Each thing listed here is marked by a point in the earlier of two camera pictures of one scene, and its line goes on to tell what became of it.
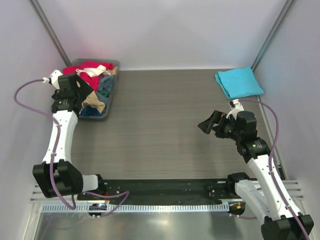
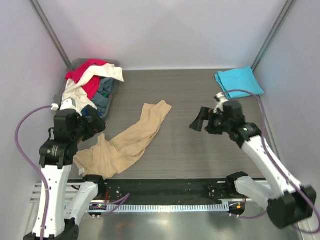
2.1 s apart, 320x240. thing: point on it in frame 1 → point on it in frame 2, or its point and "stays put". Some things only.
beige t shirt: x=92 y=100 → x=106 y=158
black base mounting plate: x=161 y=189 stays put
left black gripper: x=84 y=89 → x=99 y=123
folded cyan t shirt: x=238 y=83 stays put
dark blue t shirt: x=90 y=111 stays put
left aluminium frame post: x=49 y=31 stays put
